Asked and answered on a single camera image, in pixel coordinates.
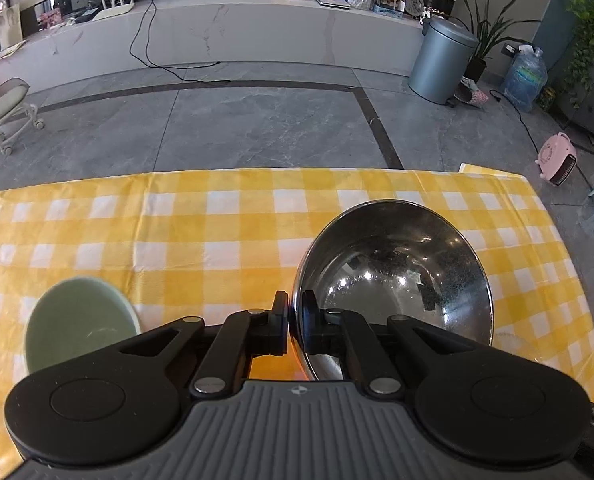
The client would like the potted green plant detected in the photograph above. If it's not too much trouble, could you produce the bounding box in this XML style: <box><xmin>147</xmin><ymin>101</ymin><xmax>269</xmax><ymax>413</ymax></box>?
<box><xmin>450</xmin><ymin>0</ymin><xmax>540</xmax><ymax>82</ymax></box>

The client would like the grey metal trash can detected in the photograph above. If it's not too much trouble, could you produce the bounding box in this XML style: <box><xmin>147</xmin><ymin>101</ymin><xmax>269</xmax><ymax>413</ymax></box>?
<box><xmin>408</xmin><ymin>16</ymin><xmax>478</xmax><ymax>105</ymax></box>

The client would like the white rolling stool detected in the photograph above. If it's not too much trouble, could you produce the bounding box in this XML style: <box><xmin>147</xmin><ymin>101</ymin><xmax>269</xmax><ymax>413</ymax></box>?
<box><xmin>0</xmin><ymin>78</ymin><xmax>46</xmax><ymax>156</ymax></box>

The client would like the black power cable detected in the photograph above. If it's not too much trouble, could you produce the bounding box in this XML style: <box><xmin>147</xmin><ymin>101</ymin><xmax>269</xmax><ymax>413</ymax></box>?
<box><xmin>128</xmin><ymin>0</ymin><xmax>231</xmax><ymax>85</ymax></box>

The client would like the green ceramic bowl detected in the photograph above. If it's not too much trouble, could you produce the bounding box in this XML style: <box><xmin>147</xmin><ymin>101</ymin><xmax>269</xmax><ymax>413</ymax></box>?
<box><xmin>24</xmin><ymin>276</ymin><xmax>141</xmax><ymax>373</ymax></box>

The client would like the blue water jug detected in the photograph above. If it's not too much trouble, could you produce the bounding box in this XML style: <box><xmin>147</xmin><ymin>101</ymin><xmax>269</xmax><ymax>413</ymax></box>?
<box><xmin>501</xmin><ymin>44</ymin><xmax>547</xmax><ymax>112</ymax></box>

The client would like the pink space heater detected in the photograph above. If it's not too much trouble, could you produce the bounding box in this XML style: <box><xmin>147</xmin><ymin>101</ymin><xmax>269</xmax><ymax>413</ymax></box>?
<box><xmin>536</xmin><ymin>132</ymin><xmax>578</xmax><ymax>186</ymax></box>

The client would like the yellow white checkered tablecloth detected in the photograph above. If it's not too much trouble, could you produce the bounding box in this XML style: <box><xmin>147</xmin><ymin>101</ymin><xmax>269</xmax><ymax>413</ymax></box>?
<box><xmin>0</xmin><ymin>165</ymin><xmax>594</xmax><ymax>478</ymax></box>

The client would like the stainless steel bowl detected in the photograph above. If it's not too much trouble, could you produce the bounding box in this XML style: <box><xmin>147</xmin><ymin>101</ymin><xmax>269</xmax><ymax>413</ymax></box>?
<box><xmin>287</xmin><ymin>199</ymin><xmax>496</xmax><ymax>382</ymax></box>

